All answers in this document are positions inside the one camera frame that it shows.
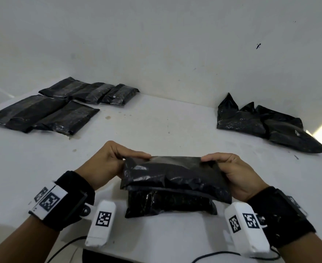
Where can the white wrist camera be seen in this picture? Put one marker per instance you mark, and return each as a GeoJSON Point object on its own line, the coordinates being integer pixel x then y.
{"type": "Point", "coordinates": [251, 241]}
{"type": "Point", "coordinates": [98, 235]}

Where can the glossy black plastic bag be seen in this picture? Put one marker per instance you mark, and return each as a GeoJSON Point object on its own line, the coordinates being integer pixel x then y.
{"type": "Point", "coordinates": [67, 119]}

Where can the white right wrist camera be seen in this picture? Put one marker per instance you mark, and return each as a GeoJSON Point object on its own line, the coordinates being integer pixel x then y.
{"type": "Point", "coordinates": [251, 241]}

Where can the person's left hand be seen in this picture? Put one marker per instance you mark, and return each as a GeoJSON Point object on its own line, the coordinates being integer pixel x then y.
{"type": "Point", "coordinates": [103, 167]}

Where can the black wristband with markers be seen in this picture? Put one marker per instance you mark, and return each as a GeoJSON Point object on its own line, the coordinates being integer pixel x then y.
{"type": "Point", "coordinates": [73, 188]}
{"type": "Point", "coordinates": [281, 216]}

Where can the black packet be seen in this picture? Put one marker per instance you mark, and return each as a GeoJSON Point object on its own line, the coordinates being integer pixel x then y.
{"type": "Point", "coordinates": [119, 95]}
{"type": "Point", "coordinates": [172, 175]}

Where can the row of black plastic packets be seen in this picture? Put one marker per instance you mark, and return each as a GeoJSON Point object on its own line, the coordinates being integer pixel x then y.
{"type": "Point", "coordinates": [259, 125]}

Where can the person's right hand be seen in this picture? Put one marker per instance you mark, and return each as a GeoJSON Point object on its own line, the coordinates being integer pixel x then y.
{"type": "Point", "coordinates": [240, 178]}

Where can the crinkled black plastic bag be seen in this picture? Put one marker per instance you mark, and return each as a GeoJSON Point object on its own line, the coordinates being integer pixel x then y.
{"type": "Point", "coordinates": [92, 93]}

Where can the black left wristband with markers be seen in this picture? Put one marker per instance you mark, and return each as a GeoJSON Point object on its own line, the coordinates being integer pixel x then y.
{"type": "Point", "coordinates": [73, 188]}

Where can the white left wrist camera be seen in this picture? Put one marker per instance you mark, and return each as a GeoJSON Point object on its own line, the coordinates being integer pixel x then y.
{"type": "Point", "coordinates": [98, 235]}

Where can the person's right forearm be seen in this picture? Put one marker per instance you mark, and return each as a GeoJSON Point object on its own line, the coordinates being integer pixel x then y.
{"type": "Point", "coordinates": [311, 252]}

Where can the black right wristband with markers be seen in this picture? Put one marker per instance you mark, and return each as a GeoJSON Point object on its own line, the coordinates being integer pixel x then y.
{"type": "Point", "coordinates": [281, 216]}

